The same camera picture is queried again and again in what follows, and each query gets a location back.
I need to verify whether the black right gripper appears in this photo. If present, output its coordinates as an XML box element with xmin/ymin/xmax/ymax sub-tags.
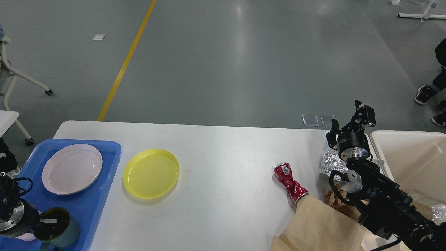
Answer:
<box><xmin>326</xmin><ymin>100</ymin><xmax>376</xmax><ymax>161</ymax></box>

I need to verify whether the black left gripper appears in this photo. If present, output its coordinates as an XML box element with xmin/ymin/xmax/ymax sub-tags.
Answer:
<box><xmin>0</xmin><ymin>198</ymin><xmax>61</xmax><ymax>238</ymax></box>

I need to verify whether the dark green mug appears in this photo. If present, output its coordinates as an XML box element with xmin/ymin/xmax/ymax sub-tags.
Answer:
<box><xmin>34</xmin><ymin>207</ymin><xmax>80</xmax><ymax>251</ymax></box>

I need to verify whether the yellow plastic plate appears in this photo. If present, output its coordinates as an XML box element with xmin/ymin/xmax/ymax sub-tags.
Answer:
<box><xmin>122</xmin><ymin>149</ymin><xmax>180</xmax><ymax>199</ymax></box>

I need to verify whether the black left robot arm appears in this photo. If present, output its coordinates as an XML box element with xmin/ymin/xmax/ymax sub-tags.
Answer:
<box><xmin>0</xmin><ymin>173</ymin><xmax>62</xmax><ymax>238</ymax></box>

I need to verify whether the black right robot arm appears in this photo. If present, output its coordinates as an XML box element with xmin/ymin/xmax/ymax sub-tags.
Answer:
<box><xmin>326</xmin><ymin>100</ymin><xmax>446</xmax><ymax>251</ymax></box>

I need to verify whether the clear floor plate right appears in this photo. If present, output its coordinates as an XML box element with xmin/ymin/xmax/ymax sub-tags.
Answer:
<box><xmin>320</xmin><ymin>114</ymin><xmax>335</xmax><ymax>127</ymax></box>

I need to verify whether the clear floor plate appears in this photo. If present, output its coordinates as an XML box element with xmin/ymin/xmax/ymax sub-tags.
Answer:
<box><xmin>320</xmin><ymin>114</ymin><xmax>335</xmax><ymax>127</ymax></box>
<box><xmin>302</xmin><ymin>114</ymin><xmax>319</xmax><ymax>127</ymax></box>

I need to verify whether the pink ribbed mug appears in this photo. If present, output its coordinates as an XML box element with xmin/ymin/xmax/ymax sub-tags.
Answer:
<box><xmin>16</xmin><ymin>222</ymin><xmax>38</xmax><ymax>242</ymax></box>

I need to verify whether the crumpled aluminium foil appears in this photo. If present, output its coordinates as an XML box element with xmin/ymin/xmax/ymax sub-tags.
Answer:
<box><xmin>319</xmin><ymin>140</ymin><xmax>349</xmax><ymax>181</ymax></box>

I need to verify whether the clear floor plate left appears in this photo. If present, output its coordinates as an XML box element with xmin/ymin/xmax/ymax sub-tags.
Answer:
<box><xmin>302</xmin><ymin>114</ymin><xmax>319</xmax><ymax>127</ymax></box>

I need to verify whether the blue plastic tray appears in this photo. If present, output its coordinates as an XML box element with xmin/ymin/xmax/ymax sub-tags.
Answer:
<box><xmin>19</xmin><ymin>139</ymin><xmax>122</xmax><ymax>251</ymax></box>

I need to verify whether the pink round plate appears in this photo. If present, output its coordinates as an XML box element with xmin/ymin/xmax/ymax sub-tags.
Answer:
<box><xmin>41</xmin><ymin>144</ymin><xmax>102</xmax><ymax>195</ymax></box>

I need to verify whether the crumpled brown paper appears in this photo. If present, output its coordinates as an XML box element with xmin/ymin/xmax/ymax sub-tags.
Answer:
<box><xmin>324</xmin><ymin>189</ymin><xmax>360</xmax><ymax>221</ymax></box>

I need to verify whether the beige plastic bin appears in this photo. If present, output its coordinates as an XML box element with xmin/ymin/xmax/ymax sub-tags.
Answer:
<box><xmin>370</xmin><ymin>131</ymin><xmax>446</xmax><ymax>203</ymax></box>

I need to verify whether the crushed red soda can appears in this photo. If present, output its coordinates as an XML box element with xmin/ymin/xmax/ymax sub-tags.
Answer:
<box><xmin>273</xmin><ymin>163</ymin><xmax>309</xmax><ymax>204</ymax></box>

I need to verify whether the person's black sneaker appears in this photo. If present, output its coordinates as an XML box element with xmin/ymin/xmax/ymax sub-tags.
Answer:
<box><xmin>414</xmin><ymin>85</ymin><xmax>438</xmax><ymax>105</ymax></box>

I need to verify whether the brown paper bag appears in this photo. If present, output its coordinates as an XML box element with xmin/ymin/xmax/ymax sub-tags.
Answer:
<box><xmin>270</xmin><ymin>195</ymin><xmax>364</xmax><ymax>251</ymax></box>

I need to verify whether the white side table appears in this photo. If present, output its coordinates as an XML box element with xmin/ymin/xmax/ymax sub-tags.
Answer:
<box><xmin>0</xmin><ymin>110</ymin><xmax>20</xmax><ymax>137</ymax></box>

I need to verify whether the foil inside bin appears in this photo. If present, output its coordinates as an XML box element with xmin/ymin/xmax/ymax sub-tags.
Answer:
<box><xmin>409</xmin><ymin>192</ymin><xmax>446</xmax><ymax>225</ymax></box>

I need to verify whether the white stand base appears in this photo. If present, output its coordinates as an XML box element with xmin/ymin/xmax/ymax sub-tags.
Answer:
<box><xmin>397</xmin><ymin>0</ymin><xmax>446</xmax><ymax>21</ymax></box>

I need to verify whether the white paper scrap on floor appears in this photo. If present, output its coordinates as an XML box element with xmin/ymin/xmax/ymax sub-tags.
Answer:
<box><xmin>92</xmin><ymin>34</ymin><xmax>106</xmax><ymax>41</ymax></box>

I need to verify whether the white chair frame with casters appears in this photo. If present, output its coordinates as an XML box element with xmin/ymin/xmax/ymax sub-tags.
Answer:
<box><xmin>0</xmin><ymin>36</ymin><xmax>54</xmax><ymax>146</ymax></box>

